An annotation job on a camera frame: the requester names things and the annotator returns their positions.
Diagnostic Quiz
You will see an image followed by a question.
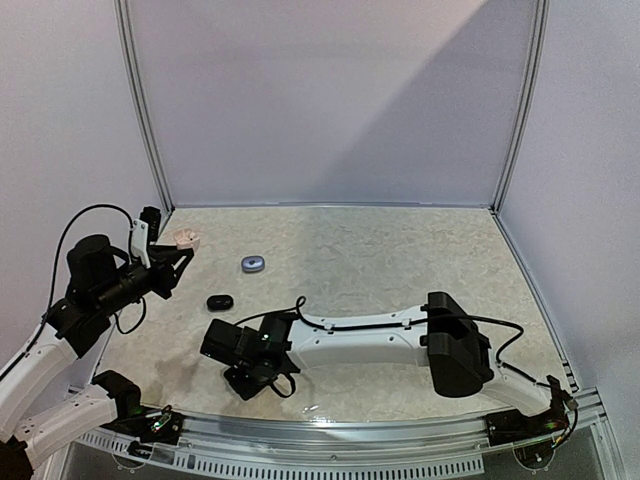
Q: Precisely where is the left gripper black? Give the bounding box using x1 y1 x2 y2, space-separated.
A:
96 244 193 315

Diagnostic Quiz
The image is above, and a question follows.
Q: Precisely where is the pink round charging case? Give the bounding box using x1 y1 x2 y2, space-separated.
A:
172 228 201 252

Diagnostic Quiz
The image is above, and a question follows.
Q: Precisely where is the black oval charging case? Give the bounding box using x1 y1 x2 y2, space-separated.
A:
206 294 234 312

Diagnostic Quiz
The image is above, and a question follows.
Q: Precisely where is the purple earbud charging case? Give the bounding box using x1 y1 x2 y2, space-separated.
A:
241 255 265 274

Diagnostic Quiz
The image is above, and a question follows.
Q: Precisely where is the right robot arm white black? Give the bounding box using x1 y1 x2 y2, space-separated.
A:
200 291 577 436

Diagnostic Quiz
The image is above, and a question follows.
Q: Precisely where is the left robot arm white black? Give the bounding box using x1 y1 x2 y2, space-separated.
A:
1 234 194 479

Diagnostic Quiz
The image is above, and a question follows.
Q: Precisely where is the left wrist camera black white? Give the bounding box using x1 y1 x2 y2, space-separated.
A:
130 206 162 269

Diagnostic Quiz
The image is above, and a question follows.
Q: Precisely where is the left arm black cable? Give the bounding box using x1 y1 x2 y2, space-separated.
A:
29 202 136 351

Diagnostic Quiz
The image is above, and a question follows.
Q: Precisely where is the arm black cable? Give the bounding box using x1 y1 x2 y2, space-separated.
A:
29 202 136 351
232 295 556 389

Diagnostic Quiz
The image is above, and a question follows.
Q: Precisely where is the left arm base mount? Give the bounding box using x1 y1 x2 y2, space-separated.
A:
102 405 186 446

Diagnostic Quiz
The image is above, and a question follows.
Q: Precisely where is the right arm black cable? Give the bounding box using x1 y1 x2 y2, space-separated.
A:
232 295 556 389

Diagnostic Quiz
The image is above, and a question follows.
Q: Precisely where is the aluminium front rail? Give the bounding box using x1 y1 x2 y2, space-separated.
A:
45 389 624 479

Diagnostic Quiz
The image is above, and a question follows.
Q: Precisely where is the left aluminium corner post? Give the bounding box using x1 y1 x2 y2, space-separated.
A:
114 0 175 216

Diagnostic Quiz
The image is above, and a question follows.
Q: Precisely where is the aluminium corner post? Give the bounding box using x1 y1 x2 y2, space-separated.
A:
114 0 175 216
490 0 550 216

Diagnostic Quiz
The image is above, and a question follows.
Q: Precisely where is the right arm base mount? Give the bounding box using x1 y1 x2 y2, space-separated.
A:
484 398 578 446

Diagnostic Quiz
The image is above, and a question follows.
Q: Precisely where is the right aluminium corner post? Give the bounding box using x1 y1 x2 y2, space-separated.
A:
490 0 550 216

